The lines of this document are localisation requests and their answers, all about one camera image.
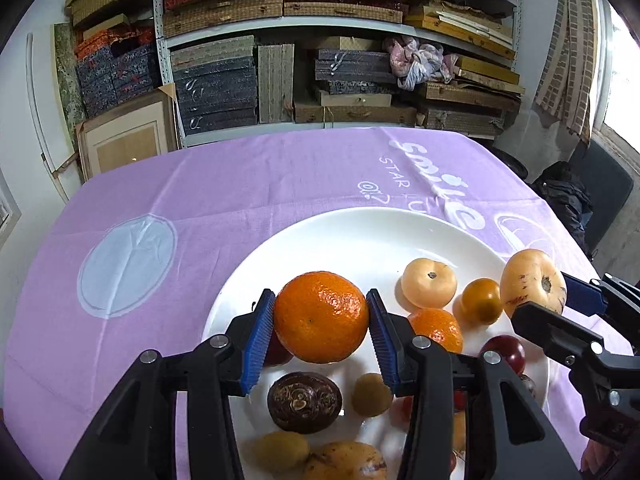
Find green mottled board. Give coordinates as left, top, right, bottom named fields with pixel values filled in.
left=52, top=22, right=88, bottom=123

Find grey metal shelf rack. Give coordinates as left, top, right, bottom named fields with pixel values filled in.
left=152, top=0, right=521, bottom=148

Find tan longan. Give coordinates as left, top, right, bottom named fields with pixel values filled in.
left=351, top=373, right=394, bottom=417
left=255, top=431, right=310, bottom=472

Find white oval plate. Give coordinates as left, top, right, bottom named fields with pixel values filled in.
left=202, top=206, right=551, bottom=480

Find dark red plum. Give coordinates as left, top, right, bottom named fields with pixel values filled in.
left=262, top=330, right=296, bottom=367
left=479, top=335, right=527, bottom=376

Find stack of yellow wooden boxes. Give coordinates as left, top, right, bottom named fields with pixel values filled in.
left=405, top=2, right=526, bottom=96

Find pink crumpled cloth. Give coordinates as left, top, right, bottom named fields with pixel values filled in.
left=382, top=37, right=461, bottom=92

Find white leaning board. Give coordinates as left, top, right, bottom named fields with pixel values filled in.
left=25, top=32, right=83, bottom=196

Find dark clothing pile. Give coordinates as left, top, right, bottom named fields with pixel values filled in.
left=530, top=161, right=596, bottom=256

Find white window frame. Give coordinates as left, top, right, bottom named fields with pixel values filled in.
left=0, top=170, right=21, bottom=251

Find brick patterned curtain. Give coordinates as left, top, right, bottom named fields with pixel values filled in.
left=532, top=0, right=601, bottom=148

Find wooden picture frame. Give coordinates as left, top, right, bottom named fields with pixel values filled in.
left=75, top=87, right=180, bottom=181

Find stack of brown woven boxes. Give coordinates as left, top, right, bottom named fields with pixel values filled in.
left=417, top=80, right=523, bottom=141

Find orange mandarin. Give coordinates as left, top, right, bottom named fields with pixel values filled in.
left=407, top=308, right=464, bottom=355
left=273, top=271, right=370, bottom=365

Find yellow pepino melon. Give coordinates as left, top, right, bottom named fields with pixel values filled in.
left=303, top=441, right=388, bottom=480

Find stack of dark script boxes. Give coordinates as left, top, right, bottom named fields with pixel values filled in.
left=314, top=49, right=401, bottom=96

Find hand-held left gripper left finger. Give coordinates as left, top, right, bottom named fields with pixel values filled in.
left=59, top=288, right=277, bottom=480

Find smooth orange round fruit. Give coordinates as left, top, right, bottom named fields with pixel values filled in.
left=452, top=410, right=468, bottom=453

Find black chair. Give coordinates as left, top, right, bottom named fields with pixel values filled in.
left=567, top=142, right=635, bottom=261

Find purple tablecloth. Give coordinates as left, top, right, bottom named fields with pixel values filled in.
left=2, top=126, right=631, bottom=480

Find stack of grey blue boxes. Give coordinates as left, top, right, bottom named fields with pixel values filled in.
left=170, top=35, right=260, bottom=148

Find stack of dark blue patterned boxes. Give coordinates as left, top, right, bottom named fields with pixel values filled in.
left=75, top=27, right=163, bottom=121

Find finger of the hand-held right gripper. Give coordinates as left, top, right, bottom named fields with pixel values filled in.
left=560, top=271, right=640, bottom=356
left=511, top=302, right=640, bottom=413

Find large dark brown water chestnut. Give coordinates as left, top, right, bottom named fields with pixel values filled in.
left=267, top=372, right=344, bottom=433

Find pale yellow apricot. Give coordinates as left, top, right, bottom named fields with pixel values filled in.
left=401, top=258, right=458, bottom=310

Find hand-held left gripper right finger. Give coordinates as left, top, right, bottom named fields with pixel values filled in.
left=366, top=289, right=583, bottom=480

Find yellow apricot with brown marks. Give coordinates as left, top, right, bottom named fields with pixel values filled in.
left=500, top=249, right=568, bottom=320

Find upright woven boxes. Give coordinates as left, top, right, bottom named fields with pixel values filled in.
left=257, top=43, right=296, bottom=124

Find yellow cherry tomato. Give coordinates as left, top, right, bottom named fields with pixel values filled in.
left=460, top=278, right=503, bottom=326

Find tan cardboard box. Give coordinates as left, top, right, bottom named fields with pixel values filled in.
left=294, top=91, right=418, bottom=127

